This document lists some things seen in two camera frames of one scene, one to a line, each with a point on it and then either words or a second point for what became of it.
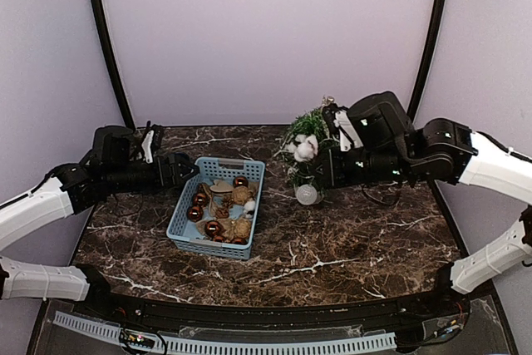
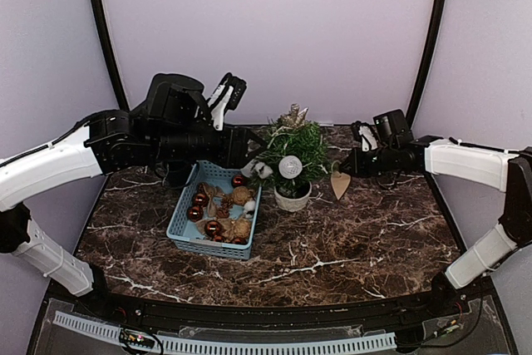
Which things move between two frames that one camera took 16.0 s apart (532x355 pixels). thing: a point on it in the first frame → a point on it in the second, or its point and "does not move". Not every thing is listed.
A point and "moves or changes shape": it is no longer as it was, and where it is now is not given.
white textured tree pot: x=319 y=198 → x=293 y=195
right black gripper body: x=337 y=175 → x=366 y=167
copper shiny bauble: x=194 y=214 does not move
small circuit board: x=136 y=340 does not move
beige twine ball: x=242 y=228 does not move
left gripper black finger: x=194 y=170 → x=254 y=136
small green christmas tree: x=312 y=123 moves or changes shape
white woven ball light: x=306 y=194 → x=290 y=166
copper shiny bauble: x=213 y=228 does not move
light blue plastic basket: x=219 y=212 does not move
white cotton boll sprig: x=248 y=209 does not move
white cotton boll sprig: x=303 y=148 → x=258 y=168
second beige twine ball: x=240 y=194 does not move
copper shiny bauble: x=240 y=240 does not move
